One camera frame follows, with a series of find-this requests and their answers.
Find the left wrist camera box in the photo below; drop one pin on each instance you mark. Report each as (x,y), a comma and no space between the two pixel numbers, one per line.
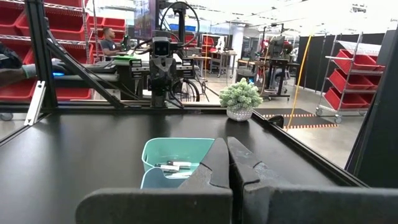
(161,47)

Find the silver metal bracket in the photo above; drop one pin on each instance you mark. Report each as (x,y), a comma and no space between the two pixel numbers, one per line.
(35,102)

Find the black orange-striped floor mat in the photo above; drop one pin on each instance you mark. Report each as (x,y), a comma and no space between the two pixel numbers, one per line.
(311,120)

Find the black divider wall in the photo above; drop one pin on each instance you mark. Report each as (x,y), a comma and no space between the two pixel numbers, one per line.
(314,62)

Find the blue plastic bin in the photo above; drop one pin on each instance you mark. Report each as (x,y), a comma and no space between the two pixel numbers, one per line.
(155,182)

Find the black aluminium table frame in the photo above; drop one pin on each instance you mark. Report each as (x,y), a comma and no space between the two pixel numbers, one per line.
(40,62)

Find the green-cased tablet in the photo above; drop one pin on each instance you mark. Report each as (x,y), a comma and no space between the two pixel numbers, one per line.
(126,57)

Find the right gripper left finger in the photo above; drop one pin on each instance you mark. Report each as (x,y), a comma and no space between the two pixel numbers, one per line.
(155,208)

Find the grey desk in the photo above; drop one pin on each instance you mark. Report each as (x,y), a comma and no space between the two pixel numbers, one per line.
(93,67)

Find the grey caster wheel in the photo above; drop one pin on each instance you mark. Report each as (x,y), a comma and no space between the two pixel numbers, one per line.
(6,116)

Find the background black workstation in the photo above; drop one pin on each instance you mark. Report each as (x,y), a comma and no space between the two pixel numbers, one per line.
(276,62)

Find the green potted succulent plant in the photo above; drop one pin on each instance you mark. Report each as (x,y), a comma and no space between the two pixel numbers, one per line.
(241,99)

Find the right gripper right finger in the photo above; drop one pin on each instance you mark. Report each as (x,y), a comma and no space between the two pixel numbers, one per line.
(311,208)

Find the dark upright screen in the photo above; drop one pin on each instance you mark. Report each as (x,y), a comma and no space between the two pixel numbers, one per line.
(144,18)

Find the black frame bracket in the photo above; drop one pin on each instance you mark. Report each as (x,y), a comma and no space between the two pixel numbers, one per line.
(276,121)

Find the white building column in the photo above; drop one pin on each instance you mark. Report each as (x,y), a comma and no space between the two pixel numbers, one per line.
(237,43)

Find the background work table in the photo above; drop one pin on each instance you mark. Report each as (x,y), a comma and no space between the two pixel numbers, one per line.
(224,54)

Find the shelving with red bins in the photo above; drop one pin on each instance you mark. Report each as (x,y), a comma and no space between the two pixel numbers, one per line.
(62,25)

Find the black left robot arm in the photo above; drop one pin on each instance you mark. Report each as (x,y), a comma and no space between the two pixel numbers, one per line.
(158,102)

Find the teal plastic bin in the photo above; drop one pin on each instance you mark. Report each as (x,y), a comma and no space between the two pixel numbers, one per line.
(174,149)

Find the black partition panel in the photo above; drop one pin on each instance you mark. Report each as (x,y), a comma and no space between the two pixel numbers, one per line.
(379,124)

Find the person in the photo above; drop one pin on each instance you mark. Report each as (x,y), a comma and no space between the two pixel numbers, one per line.
(109,46)
(12,71)

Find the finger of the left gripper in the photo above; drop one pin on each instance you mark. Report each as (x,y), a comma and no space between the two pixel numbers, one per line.
(166,79)
(158,79)

